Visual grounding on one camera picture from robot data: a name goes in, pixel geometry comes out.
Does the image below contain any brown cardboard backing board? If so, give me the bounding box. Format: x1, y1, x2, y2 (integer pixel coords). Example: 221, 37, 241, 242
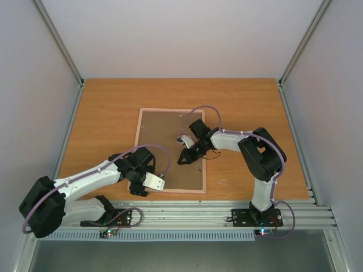
137, 110, 205, 190

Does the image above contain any pink wooden picture frame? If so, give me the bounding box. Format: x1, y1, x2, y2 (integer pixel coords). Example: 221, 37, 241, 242
127, 107, 208, 195

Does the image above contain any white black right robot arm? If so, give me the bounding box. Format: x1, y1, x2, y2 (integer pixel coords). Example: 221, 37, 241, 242
177, 119, 287, 226

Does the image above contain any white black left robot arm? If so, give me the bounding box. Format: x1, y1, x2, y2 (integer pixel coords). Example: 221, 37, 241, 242
19, 146, 164, 238

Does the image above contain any left controller board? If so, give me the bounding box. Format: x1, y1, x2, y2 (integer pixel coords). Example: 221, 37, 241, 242
99, 229, 118, 239

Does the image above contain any controller board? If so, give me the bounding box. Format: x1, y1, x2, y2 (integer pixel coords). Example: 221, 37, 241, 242
255, 228, 276, 237
99, 229, 118, 239

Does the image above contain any right controller board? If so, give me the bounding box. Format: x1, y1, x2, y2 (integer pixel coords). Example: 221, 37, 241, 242
255, 228, 276, 237

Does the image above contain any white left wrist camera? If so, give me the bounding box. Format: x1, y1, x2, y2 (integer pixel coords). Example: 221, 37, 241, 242
142, 172, 165, 192

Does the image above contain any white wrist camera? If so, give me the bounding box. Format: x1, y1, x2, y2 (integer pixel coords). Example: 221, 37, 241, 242
177, 135, 195, 148
142, 172, 165, 192

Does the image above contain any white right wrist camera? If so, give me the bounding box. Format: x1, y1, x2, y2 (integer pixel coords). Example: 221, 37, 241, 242
177, 135, 195, 148

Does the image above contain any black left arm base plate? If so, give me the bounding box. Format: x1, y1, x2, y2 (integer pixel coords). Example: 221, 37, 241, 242
80, 209, 132, 227

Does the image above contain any aluminium front rail platform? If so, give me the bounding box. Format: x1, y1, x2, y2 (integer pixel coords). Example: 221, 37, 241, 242
26, 201, 338, 230

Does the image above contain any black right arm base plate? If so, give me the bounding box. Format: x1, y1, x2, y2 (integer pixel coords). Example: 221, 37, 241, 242
229, 207, 284, 227

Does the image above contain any grey slotted cable duct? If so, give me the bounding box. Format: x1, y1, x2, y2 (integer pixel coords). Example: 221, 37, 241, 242
43, 229, 255, 242

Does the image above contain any right aluminium corner post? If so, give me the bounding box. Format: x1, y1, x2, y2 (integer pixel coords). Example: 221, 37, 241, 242
277, 0, 332, 86

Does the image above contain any aluminium corner post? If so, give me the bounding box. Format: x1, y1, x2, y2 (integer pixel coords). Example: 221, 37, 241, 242
277, 0, 332, 86
31, 0, 86, 86

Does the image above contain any left aluminium corner post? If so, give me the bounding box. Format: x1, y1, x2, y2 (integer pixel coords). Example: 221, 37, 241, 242
31, 0, 86, 86

